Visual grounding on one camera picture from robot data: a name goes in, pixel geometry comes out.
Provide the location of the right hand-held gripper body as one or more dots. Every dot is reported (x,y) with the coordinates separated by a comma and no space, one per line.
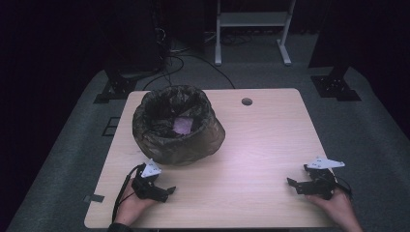
(319,182)

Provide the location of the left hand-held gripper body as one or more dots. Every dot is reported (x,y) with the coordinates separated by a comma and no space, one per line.
(145,187)

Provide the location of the person's left hand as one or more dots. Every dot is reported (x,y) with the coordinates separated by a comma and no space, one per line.
(132,206)

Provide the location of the person's right hand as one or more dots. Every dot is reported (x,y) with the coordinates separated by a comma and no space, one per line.
(338,209)

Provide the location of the black trash bag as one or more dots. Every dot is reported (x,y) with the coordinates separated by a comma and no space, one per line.
(151,145)

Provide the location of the person's dark left sleeve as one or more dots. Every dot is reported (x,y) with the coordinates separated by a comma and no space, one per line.
(119,227)

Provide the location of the grey tape strip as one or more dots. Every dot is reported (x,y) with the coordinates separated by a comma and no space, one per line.
(94,198)

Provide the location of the pale pink paper piece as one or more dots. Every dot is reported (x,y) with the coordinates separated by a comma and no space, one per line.
(183,125)

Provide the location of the black stand base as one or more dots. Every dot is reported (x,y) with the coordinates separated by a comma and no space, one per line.
(335,87)
(117,88)

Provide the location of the dark cabinet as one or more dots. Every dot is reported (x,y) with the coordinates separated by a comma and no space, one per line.
(135,35)

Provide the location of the white metal stand frame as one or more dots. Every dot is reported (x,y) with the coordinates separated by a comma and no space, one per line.
(253,18)

